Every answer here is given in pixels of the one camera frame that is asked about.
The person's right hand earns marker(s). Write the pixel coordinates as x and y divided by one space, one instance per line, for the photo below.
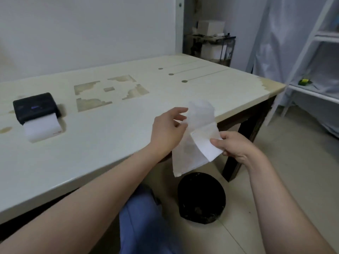
238 148

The person's left hand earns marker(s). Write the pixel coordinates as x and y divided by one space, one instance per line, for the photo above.
165 134

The translucent plastic bag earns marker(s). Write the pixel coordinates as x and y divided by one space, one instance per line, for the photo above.
185 156

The white paper sheet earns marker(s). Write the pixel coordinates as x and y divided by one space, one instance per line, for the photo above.
205 145

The white paper roll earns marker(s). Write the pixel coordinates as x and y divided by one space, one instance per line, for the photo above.
42 128

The black portable printer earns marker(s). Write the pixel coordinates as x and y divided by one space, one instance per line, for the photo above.
37 103

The person's left forearm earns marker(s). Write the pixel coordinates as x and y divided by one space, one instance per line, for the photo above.
87 203

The person's right forearm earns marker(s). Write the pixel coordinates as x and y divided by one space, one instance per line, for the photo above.
283 208

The person's blue trouser leg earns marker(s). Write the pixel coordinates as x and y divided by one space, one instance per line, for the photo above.
143 227

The black trash bin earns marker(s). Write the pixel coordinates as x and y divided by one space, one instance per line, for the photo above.
201 193

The yellow green tape measure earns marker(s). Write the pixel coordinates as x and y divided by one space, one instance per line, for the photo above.
304 82

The white box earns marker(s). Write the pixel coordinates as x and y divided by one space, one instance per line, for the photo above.
212 27
213 51

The white hanging cloth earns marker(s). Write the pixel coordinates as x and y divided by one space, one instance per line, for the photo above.
286 29

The white metal ladder rack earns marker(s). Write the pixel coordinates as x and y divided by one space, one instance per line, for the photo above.
325 38

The white metal post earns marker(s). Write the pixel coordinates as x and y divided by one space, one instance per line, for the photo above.
179 23

